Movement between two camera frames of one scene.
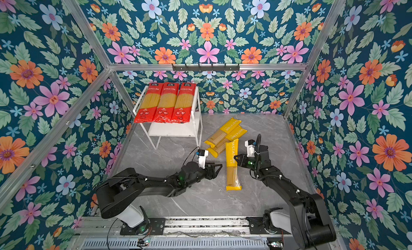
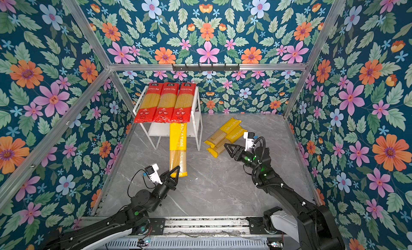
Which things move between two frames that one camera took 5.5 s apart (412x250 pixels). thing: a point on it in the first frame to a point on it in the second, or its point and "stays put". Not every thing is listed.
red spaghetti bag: [147, 112] stays put
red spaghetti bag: [166, 105] stays put
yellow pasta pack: [227, 127] stays put
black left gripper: [214, 174] to [170, 183]
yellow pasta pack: [232, 149] to [178, 148]
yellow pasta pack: [216, 150] stays put
